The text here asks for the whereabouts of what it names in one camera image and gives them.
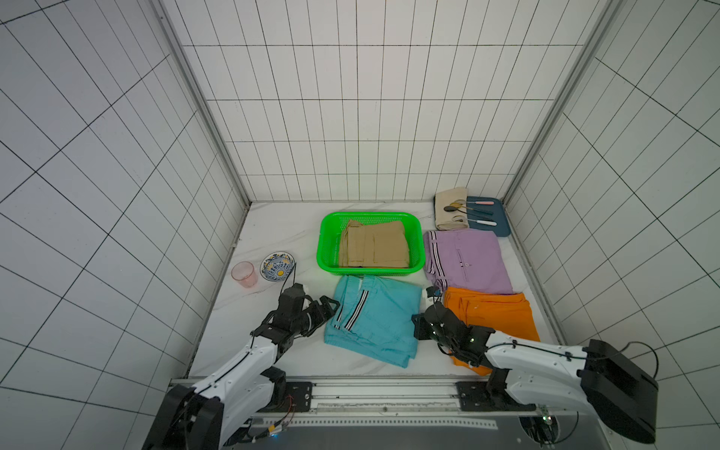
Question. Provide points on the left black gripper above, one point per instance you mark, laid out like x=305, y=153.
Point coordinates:
x=321, y=317

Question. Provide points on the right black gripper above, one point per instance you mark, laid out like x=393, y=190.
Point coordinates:
x=433, y=321

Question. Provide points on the teal pants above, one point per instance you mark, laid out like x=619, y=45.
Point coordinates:
x=375, y=319

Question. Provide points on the green plastic basket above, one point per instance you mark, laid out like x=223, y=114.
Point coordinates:
x=334, y=224

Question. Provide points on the purple pants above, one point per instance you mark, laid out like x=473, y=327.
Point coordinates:
x=466, y=259

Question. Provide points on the orange pants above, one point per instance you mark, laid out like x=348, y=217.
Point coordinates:
x=508, y=313

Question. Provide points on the beige pants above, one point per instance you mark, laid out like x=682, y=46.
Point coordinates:
x=382, y=245

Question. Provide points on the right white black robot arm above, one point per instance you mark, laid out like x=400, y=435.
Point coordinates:
x=593, y=379

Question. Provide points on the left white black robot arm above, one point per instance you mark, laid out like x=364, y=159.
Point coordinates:
x=205, y=415

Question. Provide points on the blue patterned plate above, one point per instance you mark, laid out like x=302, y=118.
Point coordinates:
x=277, y=266

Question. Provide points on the pink plastic cup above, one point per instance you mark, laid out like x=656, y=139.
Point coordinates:
x=244, y=273

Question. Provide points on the dark spoon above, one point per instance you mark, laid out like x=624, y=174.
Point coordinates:
x=452, y=208

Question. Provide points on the dark blue tray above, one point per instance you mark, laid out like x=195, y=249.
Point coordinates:
x=489, y=213

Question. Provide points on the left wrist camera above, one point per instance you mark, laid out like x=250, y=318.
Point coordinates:
x=293, y=292

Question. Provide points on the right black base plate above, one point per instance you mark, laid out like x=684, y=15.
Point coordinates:
x=482, y=397

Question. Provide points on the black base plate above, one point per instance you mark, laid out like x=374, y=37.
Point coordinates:
x=482, y=397
x=294, y=396

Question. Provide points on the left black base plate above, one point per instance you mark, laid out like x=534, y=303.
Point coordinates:
x=294, y=396

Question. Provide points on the aluminium mounting rail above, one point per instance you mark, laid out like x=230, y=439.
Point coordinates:
x=383, y=395

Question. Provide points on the white handled utensil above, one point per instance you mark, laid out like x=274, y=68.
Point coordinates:
x=489, y=223

